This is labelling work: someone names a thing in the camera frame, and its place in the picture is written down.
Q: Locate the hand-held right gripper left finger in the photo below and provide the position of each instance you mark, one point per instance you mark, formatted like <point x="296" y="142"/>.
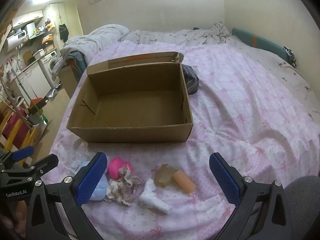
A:
<point x="91" y="180"/>

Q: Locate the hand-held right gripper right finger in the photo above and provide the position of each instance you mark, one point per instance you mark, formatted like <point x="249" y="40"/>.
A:
<point x="223" y="177"/>

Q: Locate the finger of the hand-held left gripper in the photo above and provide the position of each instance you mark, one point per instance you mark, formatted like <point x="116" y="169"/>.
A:
<point x="47" y="162"/>
<point x="23" y="152"/>

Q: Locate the light blue plush cloth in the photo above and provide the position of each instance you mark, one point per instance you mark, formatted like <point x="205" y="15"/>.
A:
<point x="100" y="188"/>

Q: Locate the cream lace scrunchie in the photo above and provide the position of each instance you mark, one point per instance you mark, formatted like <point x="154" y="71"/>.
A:
<point x="113" y="188"/>

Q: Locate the beige translucent soft block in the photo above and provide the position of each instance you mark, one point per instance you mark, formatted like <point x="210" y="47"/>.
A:
<point x="163" y="176"/>

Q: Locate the white cloth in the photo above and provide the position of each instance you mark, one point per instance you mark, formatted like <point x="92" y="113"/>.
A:
<point x="155" y="197"/>

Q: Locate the pink heart-shaped soft toy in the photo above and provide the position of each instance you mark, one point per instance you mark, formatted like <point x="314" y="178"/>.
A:
<point x="117" y="168"/>

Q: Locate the person's left hand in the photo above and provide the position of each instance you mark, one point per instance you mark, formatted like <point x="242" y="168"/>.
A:
<point x="13" y="217"/>

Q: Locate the clear plastic bag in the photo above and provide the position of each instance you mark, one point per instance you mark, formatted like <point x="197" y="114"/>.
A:
<point x="77" y="160"/>

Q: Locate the red bag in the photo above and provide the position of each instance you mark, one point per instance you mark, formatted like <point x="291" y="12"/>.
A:
<point x="15" y="126"/>

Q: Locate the brown lace scrunchie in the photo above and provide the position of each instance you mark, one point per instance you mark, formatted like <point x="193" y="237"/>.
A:
<point x="130" y="180"/>

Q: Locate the orange foam cylinder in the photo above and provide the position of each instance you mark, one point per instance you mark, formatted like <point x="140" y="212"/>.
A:
<point x="185" y="182"/>

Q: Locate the orange brown box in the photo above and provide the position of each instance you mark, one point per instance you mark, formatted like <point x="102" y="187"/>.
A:
<point x="37" y="102"/>

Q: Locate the pink bow-print blanket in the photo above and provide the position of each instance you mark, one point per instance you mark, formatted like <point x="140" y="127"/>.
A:
<point x="225" y="120"/>

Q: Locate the person's grey trouser leg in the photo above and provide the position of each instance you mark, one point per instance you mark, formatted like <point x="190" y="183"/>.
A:
<point x="302" y="195"/>

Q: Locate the tall brown cardboard box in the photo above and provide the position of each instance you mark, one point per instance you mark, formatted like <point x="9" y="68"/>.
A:
<point x="68" y="80"/>

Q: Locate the white washing machine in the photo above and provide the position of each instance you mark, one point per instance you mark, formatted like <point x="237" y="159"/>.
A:
<point x="48" y="63"/>

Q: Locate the dark striped cloth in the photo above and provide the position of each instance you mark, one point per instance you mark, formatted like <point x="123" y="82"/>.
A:
<point x="191" y="80"/>

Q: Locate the teal and orange cloth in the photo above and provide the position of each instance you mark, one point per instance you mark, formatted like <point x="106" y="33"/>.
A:
<point x="75" y="60"/>

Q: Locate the white water heater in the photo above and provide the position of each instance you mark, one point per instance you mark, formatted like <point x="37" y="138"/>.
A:
<point x="16" y="42"/>

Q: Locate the white floral bed sheet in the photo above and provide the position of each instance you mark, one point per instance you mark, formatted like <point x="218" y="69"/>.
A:
<point x="287" y="72"/>

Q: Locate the black hanging item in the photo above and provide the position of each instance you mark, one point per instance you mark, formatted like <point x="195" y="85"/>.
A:
<point x="63" y="31"/>

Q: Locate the grey patterned quilt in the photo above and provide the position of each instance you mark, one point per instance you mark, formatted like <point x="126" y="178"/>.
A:
<point x="100" y="40"/>

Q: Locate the black and white patterned item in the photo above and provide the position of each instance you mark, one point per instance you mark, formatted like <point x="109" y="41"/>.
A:
<point x="290" y="55"/>

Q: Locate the teal cushion with orange band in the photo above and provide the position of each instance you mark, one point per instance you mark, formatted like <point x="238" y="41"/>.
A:
<point x="267" y="43"/>

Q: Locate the yellow wooden frame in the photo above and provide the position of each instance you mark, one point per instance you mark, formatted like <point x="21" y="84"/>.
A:
<point x="10" y="135"/>

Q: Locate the white wall cabinet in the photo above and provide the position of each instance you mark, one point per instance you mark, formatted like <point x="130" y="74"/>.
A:
<point x="27" y="17"/>

